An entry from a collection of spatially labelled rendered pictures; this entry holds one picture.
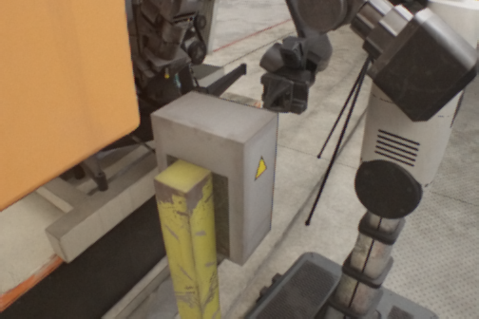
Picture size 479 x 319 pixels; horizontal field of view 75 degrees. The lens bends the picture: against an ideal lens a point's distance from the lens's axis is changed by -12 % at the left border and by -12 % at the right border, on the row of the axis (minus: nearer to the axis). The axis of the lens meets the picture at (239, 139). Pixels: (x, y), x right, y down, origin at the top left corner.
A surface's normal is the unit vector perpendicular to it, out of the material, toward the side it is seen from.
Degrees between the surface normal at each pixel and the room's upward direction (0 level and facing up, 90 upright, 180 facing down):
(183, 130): 90
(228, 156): 90
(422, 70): 90
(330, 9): 90
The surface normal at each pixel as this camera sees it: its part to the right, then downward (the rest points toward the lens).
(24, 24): 0.85, 0.27
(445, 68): -0.64, 0.40
